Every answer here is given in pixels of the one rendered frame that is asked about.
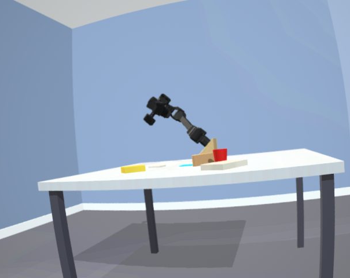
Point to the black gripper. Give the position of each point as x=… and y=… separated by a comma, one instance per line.
x=159, y=109

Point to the tan wooden bar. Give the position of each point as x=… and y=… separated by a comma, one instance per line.
x=202, y=159

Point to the red cup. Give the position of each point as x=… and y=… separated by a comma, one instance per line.
x=220, y=154

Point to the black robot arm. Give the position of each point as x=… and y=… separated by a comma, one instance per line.
x=198, y=135

